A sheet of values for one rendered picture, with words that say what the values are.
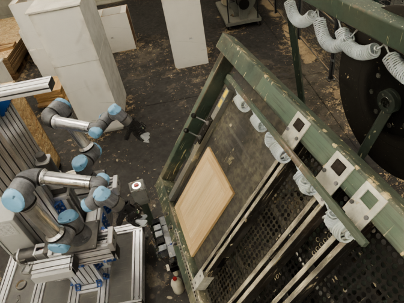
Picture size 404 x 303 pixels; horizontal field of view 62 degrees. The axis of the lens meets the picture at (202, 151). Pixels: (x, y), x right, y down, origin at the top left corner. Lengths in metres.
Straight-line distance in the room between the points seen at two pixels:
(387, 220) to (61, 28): 3.82
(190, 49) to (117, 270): 3.93
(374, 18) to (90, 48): 3.34
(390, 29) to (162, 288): 2.59
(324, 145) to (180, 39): 4.70
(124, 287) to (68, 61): 2.69
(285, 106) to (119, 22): 5.70
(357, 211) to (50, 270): 1.89
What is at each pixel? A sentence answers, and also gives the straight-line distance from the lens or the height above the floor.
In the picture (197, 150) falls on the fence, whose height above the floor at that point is 1.30.
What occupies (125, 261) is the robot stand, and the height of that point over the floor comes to 0.21.
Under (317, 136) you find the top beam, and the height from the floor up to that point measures 1.90.
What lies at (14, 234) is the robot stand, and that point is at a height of 1.09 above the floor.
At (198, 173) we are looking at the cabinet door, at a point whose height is 1.20.
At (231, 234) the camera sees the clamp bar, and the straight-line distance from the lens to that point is 1.81.
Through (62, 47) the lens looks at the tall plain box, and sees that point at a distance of 4.41.
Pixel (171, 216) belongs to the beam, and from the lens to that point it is 2.47.
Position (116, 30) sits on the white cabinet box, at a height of 0.42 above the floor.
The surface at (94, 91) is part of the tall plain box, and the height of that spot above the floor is 0.68.
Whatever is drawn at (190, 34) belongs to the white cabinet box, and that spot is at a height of 0.56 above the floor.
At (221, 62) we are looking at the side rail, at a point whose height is 1.75.
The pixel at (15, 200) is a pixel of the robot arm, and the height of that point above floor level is 1.65.
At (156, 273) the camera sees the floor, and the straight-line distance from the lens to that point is 3.30.
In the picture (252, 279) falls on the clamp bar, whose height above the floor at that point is 1.30.
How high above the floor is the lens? 2.81
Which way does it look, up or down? 42 degrees down
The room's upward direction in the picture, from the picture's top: 11 degrees counter-clockwise
